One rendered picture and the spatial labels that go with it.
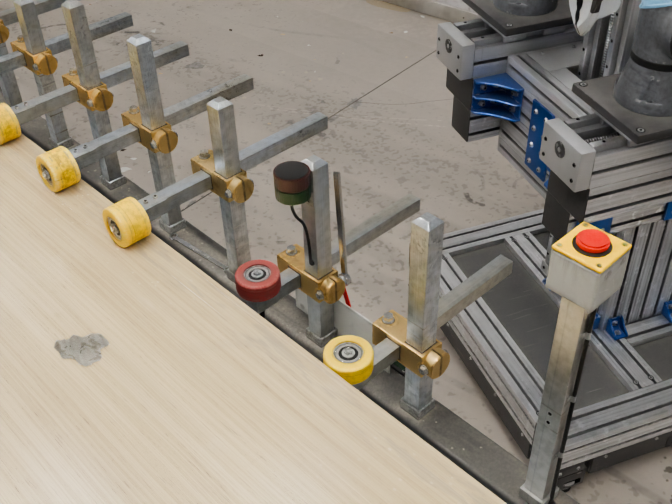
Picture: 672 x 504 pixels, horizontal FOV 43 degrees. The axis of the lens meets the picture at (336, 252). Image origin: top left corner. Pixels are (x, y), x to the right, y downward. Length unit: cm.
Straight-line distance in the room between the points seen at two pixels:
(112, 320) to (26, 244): 29
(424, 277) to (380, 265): 161
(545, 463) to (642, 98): 74
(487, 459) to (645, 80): 77
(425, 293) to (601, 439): 100
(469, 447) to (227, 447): 45
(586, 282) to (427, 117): 270
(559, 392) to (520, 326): 119
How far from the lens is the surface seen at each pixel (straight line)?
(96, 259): 160
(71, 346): 143
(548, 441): 132
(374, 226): 166
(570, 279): 108
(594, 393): 229
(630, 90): 174
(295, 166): 138
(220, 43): 442
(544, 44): 216
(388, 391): 156
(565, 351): 118
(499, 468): 147
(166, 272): 153
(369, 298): 277
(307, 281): 154
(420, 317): 135
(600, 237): 107
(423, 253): 127
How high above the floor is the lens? 188
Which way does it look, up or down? 39 degrees down
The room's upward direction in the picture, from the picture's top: 2 degrees counter-clockwise
